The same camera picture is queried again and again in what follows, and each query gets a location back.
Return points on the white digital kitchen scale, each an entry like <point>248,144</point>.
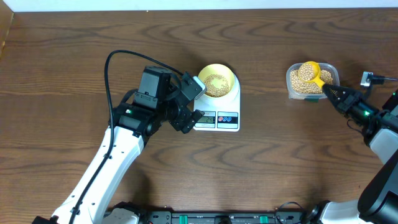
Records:
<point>220,114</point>

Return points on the pale yellow bowl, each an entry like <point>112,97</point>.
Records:
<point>220,70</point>

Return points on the soybeans in bowl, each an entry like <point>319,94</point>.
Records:
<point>217,85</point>

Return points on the clear plastic container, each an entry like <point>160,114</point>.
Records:
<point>301,96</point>

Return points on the soybeans in container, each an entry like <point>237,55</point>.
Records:
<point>310,88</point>

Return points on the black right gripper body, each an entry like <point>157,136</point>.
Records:
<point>352,104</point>

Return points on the soybeans in scoop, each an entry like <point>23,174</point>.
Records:
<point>306,72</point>

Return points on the green tape strip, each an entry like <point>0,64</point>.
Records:
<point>315,100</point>

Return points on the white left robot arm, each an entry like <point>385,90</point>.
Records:
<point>139,115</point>

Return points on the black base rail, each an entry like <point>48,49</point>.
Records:
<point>217,217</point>

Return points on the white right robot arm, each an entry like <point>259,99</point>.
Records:
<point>378,201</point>

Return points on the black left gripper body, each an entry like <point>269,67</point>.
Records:
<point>180,119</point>

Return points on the yellow measuring scoop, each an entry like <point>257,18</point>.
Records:
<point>316,80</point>

